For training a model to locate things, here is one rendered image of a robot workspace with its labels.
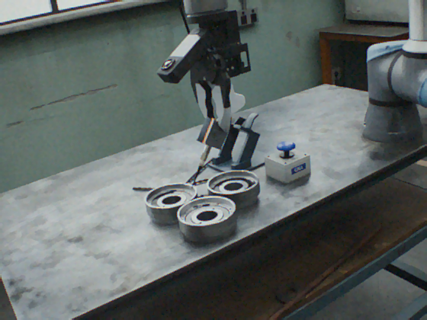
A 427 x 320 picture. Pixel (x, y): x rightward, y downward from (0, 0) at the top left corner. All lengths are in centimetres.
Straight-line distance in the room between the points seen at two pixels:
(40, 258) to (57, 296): 14
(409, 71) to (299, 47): 217
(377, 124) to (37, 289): 83
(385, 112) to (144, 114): 168
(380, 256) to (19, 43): 183
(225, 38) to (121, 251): 42
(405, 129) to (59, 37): 173
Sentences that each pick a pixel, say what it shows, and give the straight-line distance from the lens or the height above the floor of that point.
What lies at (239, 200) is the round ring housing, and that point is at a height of 82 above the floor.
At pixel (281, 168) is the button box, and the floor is 84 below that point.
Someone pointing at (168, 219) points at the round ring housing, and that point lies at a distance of 91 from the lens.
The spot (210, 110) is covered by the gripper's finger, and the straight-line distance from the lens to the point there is 87.
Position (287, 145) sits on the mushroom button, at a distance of 101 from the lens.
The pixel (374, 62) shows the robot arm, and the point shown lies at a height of 99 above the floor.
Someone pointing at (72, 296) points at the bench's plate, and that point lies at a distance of 79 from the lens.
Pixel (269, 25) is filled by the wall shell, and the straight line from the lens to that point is 302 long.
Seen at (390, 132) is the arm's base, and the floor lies 82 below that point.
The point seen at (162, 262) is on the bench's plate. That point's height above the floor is 80.
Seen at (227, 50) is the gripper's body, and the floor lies 111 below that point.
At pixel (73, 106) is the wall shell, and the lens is 247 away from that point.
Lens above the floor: 125
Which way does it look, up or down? 23 degrees down
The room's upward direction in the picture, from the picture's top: 8 degrees counter-clockwise
